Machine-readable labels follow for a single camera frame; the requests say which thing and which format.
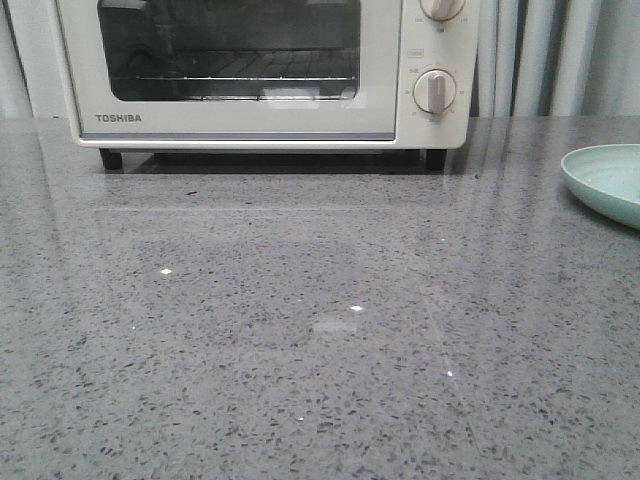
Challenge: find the oven control knob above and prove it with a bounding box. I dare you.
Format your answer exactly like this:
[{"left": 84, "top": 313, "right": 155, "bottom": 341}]
[
  {"left": 419, "top": 0, "right": 465, "bottom": 22},
  {"left": 413, "top": 69, "right": 456, "bottom": 114}
]

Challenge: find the white Toshiba toaster oven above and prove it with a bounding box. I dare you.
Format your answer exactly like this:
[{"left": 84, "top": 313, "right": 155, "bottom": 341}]
[{"left": 1, "top": 1, "right": 480, "bottom": 170}]

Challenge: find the upper oven control knob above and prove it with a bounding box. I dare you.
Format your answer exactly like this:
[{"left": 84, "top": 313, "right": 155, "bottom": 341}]
[{"left": 419, "top": 0, "right": 465, "bottom": 22}]

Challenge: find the lower oven control knob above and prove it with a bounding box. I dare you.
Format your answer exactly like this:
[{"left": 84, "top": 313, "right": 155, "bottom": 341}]
[{"left": 413, "top": 69, "right": 456, "bottom": 114}]

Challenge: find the light green round plate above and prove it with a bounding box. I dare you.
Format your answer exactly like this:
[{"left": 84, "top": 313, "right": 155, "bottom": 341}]
[{"left": 561, "top": 144, "right": 639, "bottom": 230}]

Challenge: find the grey-white curtain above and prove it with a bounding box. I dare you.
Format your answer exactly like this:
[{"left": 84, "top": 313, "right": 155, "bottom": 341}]
[{"left": 471, "top": 1, "right": 639, "bottom": 117}]

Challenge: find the wire oven rack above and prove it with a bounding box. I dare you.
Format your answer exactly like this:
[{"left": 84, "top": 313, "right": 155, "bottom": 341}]
[{"left": 122, "top": 48, "right": 360, "bottom": 101}]

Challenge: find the glass oven door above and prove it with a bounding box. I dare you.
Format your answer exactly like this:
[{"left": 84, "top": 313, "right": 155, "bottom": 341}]
[{"left": 53, "top": 1, "right": 402, "bottom": 142}]

